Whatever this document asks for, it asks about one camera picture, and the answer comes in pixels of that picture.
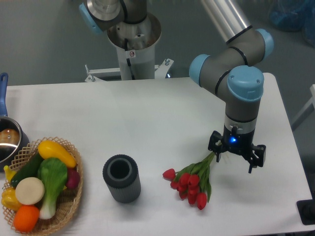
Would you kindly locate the black table clamp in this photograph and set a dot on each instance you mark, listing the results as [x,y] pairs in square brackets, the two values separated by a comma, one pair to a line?
[306,209]

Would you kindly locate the round beige bun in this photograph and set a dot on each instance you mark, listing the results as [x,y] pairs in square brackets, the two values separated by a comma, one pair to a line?
[29,191]

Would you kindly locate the orange fruit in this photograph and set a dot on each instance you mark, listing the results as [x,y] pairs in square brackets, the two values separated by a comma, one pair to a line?
[26,218]

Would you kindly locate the blue handled saucepan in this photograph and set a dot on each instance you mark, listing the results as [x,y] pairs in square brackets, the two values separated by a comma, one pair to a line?
[12,137]

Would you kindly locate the woven wicker basket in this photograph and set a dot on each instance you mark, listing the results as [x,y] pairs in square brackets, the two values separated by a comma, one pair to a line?
[68,201]

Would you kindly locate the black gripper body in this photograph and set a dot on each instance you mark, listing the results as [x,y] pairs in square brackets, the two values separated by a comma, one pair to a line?
[237,143]

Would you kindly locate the dark green cucumber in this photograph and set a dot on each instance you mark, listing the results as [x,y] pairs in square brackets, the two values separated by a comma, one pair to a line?
[30,169]

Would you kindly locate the green bok choy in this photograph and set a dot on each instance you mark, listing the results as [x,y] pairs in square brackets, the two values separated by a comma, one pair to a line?
[53,174]

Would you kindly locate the white furniture frame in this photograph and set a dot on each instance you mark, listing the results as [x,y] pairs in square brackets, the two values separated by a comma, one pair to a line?
[305,111]

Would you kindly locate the yellow bell pepper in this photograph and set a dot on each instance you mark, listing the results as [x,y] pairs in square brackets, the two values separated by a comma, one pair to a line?
[9,199]

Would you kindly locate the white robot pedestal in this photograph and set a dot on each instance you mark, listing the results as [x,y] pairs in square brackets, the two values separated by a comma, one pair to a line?
[135,46]

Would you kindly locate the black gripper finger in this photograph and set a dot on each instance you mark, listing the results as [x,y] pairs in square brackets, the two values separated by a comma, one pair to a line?
[215,145]
[257,157]

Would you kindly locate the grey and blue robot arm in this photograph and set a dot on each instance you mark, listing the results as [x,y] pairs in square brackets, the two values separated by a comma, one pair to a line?
[231,76]

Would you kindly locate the red tulip bouquet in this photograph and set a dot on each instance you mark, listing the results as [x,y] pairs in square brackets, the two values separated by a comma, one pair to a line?
[193,181]

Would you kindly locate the yellow banana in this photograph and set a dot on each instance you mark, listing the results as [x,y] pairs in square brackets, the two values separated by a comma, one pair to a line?
[9,174]

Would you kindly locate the dark grey ribbed vase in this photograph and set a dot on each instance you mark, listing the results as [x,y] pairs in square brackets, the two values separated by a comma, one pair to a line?
[121,175]

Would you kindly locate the blue plastic bag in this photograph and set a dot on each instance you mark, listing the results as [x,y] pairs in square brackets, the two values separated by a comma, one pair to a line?
[294,16]

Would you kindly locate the yellow squash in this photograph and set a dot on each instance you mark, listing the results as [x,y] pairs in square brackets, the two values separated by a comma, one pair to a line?
[49,149]

